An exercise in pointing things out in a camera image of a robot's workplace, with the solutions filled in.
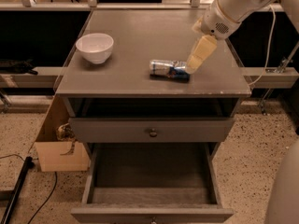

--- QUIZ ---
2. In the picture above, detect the black object on ledge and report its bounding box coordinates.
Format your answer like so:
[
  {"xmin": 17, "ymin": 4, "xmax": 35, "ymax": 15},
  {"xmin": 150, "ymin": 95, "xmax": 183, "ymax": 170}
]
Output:
[{"xmin": 0, "ymin": 59, "xmax": 38, "ymax": 75}]

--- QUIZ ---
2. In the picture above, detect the crumpled item in box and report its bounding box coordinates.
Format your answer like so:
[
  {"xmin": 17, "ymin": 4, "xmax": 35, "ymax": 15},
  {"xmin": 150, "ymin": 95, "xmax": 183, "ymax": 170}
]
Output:
[{"xmin": 56, "ymin": 123, "xmax": 76, "ymax": 156}]

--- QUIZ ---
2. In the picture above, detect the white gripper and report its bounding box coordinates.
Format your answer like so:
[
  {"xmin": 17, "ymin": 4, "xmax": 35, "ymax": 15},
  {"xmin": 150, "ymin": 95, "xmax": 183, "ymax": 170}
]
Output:
[{"xmin": 186, "ymin": 2, "xmax": 240, "ymax": 74}]

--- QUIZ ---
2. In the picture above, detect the grey open middle drawer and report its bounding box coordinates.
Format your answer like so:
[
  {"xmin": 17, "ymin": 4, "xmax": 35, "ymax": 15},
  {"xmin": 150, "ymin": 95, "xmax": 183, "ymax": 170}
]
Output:
[{"xmin": 71, "ymin": 143, "xmax": 234, "ymax": 224}]

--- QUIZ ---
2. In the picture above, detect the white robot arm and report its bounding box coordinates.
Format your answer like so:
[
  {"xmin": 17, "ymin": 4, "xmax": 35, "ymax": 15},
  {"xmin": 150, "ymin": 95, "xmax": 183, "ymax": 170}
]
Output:
[{"xmin": 186, "ymin": 0, "xmax": 299, "ymax": 224}]

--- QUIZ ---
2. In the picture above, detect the grey top drawer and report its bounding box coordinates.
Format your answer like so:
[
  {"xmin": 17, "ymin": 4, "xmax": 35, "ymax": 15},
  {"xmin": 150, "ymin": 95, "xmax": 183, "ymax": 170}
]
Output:
[{"xmin": 69, "ymin": 118, "xmax": 235, "ymax": 143}]

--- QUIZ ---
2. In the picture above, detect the black floor cable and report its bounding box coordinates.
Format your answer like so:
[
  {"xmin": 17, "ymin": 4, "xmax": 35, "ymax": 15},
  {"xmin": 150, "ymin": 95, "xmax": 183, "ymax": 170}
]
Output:
[{"xmin": 0, "ymin": 153, "xmax": 59, "ymax": 224}]

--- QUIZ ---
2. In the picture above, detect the grey wooden drawer cabinet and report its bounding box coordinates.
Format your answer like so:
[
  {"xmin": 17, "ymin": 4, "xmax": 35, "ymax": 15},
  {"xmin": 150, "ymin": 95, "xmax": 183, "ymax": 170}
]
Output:
[{"xmin": 57, "ymin": 10, "xmax": 250, "ymax": 224}]

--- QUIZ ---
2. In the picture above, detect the cardboard box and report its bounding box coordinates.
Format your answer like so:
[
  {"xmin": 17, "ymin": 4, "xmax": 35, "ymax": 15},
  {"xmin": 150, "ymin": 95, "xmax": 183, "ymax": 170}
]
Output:
[{"xmin": 35, "ymin": 96, "xmax": 90, "ymax": 172}]

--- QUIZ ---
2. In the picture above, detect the metal clamp bracket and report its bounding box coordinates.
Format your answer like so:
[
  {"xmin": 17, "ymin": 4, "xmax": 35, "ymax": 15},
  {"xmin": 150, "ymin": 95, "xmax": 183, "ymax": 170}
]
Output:
[{"xmin": 258, "ymin": 46, "xmax": 299, "ymax": 116}]

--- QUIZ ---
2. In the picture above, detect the white ceramic bowl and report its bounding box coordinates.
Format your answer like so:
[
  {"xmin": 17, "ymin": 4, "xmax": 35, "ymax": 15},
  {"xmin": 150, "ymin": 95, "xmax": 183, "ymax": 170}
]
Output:
[{"xmin": 76, "ymin": 33, "xmax": 114, "ymax": 64}]

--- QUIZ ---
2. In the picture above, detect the white hanging cable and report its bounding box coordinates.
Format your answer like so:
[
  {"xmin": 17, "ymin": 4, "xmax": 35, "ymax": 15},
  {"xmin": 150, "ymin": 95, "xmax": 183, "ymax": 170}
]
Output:
[{"xmin": 248, "ymin": 3, "xmax": 278, "ymax": 88}]

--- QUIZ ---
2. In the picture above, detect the black bar on floor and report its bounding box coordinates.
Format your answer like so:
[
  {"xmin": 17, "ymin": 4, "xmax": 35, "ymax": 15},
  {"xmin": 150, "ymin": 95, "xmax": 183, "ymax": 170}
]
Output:
[{"xmin": 0, "ymin": 156, "xmax": 34, "ymax": 224}]

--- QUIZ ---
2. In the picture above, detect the silver blue redbull can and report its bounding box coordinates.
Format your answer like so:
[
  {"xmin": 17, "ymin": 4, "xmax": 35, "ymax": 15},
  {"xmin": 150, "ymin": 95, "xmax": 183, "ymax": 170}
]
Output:
[{"xmin": 149, "ymin": 60, "xmax": 190, "ymax": 81}]

